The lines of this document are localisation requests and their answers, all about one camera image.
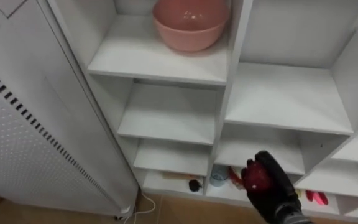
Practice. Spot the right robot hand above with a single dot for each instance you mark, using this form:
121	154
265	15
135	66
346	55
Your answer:
275	199

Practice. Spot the red apple soft toy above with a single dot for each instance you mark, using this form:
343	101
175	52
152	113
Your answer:
256	177

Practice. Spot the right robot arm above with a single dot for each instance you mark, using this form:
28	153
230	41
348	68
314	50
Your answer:
295	219

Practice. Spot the pink red soft toy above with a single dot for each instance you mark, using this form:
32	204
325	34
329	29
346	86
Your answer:
317	197

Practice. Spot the red chili soft toy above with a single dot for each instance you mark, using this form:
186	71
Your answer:
235	178

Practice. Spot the light blue cup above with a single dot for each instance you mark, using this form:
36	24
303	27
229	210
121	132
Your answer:
218	175

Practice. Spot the small black round object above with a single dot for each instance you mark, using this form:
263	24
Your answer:
194	185

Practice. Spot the white shelf unit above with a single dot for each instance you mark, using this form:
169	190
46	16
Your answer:
228	102

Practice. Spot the pink plastic bowl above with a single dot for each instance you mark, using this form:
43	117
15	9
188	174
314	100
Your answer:
190	26

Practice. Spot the white air conditioner unit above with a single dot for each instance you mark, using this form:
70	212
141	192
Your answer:
42	118

